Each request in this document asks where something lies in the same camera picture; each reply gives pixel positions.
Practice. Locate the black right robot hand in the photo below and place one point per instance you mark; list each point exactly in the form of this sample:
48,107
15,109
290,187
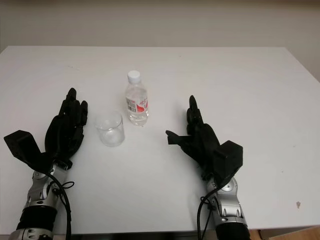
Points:
202,140

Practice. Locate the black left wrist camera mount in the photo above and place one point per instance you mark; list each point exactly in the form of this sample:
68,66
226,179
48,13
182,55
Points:
22,145

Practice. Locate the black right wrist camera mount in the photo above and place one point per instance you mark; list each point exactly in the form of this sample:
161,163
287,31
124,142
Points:
231,155

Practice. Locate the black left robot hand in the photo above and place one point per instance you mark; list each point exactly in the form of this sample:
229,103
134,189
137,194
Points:
62,135

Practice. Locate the clear glass cup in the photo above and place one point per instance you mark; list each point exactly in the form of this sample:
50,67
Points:
110,135

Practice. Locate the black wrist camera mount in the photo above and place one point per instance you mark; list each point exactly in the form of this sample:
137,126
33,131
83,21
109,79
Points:
231,155
22,145

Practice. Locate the clear plastic water bottle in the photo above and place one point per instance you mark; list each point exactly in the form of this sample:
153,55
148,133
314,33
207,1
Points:
136,90

